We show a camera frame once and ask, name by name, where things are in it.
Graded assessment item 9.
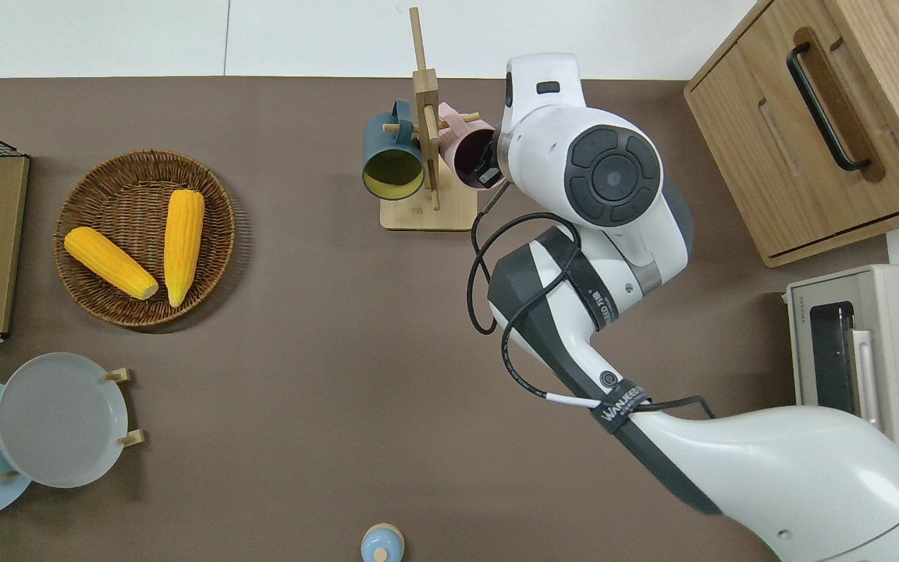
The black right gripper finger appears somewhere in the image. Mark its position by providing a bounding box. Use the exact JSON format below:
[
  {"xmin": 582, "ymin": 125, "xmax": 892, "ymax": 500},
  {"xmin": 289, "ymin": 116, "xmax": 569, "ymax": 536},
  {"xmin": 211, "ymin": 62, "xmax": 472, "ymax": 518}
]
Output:
[{"xmin": 478, "ymin": 139, "xmax": 502, "ymax": 188}]

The brown wicker basket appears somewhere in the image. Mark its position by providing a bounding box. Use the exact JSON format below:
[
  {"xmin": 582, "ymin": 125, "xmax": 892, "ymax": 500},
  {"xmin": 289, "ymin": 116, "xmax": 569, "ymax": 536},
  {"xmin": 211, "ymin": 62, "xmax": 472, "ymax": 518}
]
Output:
[{"xmin": 54, "ymin": 150, "xmax": 236, "ymax": 327}]

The yellow corn cob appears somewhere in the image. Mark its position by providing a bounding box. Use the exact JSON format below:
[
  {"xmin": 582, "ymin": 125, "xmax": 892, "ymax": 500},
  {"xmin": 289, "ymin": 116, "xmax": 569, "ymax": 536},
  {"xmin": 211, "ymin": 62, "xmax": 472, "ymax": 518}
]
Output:
[
  {"xmin": 164, "ymin": 189, "xmax": 205, "ymax": 308},
  {"xmin": 64, "ymin": 226, "xmax": 160, "ymax": 301}
]

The dark blue mug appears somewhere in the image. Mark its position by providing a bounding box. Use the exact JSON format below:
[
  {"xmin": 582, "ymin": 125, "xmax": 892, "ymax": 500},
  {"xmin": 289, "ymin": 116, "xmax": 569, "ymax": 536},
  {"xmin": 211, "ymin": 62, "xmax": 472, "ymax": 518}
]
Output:
[{"xmin": 362, "ymin": 99, "xmax": 425, "ymax": 201}]

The light wooden drawer cabinet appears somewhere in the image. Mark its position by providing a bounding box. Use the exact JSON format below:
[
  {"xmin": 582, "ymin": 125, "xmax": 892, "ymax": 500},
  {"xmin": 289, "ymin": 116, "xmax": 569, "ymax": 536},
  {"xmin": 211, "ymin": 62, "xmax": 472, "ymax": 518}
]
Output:
[{"xmin": 684, "ymin": 0, "xmax": 899, "ymax": 268}]

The grey plate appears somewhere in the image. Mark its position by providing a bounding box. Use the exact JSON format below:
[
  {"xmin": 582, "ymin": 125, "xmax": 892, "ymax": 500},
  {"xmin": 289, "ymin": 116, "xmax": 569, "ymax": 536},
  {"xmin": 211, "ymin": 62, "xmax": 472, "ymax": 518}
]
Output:
[{"xmin": 0, "ymin": 353, "xmax": 129, "ymax": 489}]

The wooden plate rack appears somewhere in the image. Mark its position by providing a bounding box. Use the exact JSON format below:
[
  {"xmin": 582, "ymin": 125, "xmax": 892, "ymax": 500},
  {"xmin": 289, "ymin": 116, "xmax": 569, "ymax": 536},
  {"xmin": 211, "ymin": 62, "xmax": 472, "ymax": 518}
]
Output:
[{"xmin": 0, "ymin": 368, "xmax": 146, "ymax": 481}]

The small blue bell button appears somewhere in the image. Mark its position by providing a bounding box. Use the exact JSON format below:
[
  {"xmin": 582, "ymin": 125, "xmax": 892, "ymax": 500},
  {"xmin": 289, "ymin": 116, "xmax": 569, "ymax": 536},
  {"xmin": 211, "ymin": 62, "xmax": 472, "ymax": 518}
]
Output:
[{"xmin": 361, "ymin": 523, "xmax": 405, "ymax": 562}]

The black cabinet drawer handle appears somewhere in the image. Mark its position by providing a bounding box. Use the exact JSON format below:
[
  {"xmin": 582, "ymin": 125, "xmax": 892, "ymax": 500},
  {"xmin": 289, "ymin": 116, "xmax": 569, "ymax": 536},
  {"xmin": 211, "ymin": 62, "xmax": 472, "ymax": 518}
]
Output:
[{"xmin": 786, "ymin": 41, "xmax": 873, "ymax": 172}]

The brown table mat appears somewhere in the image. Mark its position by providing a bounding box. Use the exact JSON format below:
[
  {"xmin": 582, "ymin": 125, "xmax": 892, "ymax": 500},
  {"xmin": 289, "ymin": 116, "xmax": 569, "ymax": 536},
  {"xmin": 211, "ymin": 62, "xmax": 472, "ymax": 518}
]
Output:
[{"xmin": 0, "ymin": 76, "xmax": 890, "ymax": 562}]

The pink mug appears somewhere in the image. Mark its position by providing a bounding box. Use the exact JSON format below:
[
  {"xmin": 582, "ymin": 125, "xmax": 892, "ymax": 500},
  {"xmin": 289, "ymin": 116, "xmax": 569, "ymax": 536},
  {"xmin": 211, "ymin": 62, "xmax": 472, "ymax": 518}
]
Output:
[{"xmin": 438, "ymin": 102, "xmax": 506, "ymax": 192}]

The wooden mug tree stand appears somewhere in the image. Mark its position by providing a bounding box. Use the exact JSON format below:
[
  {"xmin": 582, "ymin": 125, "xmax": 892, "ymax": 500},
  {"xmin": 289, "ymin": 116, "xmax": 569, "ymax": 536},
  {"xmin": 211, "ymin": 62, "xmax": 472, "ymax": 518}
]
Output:
[{"xmin": 380, "ymin": 7, "xmax": 481, "ymax": 231}]

